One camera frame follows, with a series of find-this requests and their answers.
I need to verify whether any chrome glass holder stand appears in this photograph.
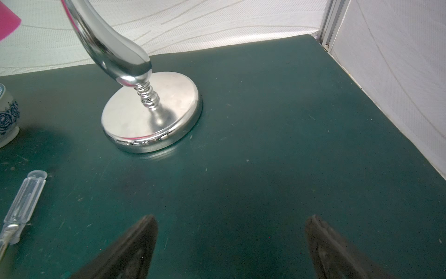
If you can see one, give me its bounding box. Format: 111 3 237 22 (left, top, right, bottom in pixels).
62 1 203 153

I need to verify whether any pink wine glass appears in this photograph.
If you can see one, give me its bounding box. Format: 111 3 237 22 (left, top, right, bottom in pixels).
0 1 22 41

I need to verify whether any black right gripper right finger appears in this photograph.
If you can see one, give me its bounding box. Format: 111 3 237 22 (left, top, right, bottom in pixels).
305 215 394 279

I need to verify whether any clear handle screwdriver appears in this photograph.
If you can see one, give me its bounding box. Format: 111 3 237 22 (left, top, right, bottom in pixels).
1 170 48 261

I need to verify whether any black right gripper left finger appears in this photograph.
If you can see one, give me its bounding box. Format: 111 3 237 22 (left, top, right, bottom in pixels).
70 215 159 279

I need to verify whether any blue white patterned bowl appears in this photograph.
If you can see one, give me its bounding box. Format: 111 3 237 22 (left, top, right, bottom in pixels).
0 84 20 148

